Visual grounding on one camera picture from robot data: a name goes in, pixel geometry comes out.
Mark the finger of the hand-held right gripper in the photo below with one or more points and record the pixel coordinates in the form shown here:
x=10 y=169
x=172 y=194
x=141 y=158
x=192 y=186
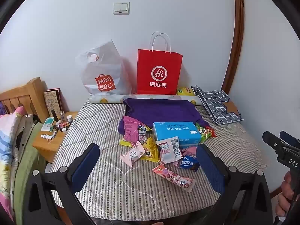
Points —
x=274 y=141
x=289 y=137

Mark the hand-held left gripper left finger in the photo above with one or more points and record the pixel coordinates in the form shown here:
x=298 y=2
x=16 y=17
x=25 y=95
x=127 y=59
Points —
x=86 y=166

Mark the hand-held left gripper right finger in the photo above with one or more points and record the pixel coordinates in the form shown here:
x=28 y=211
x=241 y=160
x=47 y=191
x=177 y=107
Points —
x=211 y=171

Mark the blue snack packet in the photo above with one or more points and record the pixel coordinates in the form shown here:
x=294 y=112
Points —
x=188 y=164

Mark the pale pink puffed snack bag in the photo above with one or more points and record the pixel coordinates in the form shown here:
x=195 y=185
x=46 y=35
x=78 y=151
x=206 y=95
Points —
x=189 y=150

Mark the long pink snack packet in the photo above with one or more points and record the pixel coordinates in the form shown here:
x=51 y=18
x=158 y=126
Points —
x=173 y=177

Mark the red snack packet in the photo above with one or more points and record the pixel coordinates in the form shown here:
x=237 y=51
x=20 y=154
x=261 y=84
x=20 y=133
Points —
x=212 y=132

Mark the green snack packet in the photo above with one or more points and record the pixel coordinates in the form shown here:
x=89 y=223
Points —
x=202 y=132

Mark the pink white pastry packet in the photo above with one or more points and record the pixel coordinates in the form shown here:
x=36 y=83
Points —
x=168 y=150

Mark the small pink candy packet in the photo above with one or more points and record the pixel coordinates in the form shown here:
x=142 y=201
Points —
x=132 y=154

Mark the large pink snack bag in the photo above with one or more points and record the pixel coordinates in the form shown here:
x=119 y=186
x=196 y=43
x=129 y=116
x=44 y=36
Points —
x=132 y=129

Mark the yellow snack packet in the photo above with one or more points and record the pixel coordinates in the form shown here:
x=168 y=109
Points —
x=150 y=150

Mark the person's right hand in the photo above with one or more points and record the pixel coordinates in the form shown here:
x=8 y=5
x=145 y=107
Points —
x=284 y=199

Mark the small pink cosmetic jar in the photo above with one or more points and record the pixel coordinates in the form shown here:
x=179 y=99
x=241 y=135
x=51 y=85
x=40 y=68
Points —
x=63 y=127

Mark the wooden nightstand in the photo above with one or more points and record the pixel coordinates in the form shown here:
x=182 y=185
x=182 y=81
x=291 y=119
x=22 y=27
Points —
x=44 y=147

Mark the small white tube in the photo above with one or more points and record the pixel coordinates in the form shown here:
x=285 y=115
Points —
x=46 y=136

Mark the white round bottle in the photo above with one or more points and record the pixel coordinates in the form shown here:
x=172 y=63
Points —
x=69 y=118

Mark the blue tissue pack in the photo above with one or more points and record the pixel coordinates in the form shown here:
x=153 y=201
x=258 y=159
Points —
x=175 y=133

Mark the clear glass bottle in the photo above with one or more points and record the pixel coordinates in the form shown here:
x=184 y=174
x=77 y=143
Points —
x=62 y=116

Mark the black cosmetic tube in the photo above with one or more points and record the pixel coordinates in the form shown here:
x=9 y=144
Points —
x=55 y=114

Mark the green blanket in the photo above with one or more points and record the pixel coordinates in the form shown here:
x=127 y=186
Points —
x=25 y=180

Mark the grey checked cloth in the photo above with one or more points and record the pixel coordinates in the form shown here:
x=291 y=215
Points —
x=215 y=105

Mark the white black printed cloth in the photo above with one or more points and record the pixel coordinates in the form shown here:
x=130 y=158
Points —
x=25 y=133

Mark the fruit print paper roll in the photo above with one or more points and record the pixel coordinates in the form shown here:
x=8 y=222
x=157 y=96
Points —
x=107 y=99

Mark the patterned book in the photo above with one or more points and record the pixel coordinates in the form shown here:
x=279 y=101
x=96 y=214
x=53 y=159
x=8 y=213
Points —
x=51 y=103

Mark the purple towel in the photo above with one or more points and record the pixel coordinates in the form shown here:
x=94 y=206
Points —
x=159 y=110

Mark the pastel printed pillow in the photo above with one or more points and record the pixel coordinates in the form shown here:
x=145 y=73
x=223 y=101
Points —
x=9 y=140

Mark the yellow chips bag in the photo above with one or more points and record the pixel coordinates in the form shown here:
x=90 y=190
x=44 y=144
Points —
x=185 y=91

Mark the wooden bed headboard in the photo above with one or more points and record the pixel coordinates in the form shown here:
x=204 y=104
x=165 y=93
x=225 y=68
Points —
x=23 y=96

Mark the white plastic shopping bag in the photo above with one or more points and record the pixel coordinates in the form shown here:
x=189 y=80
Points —
x=103 y=70

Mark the red paper bag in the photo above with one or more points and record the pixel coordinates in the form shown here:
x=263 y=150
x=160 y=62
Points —
x=159 y=70

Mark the brown wooden door frame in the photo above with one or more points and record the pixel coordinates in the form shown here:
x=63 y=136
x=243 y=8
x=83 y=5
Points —
x=238 y=39

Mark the white light switch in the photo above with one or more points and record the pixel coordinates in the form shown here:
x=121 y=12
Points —
x=121 y=8

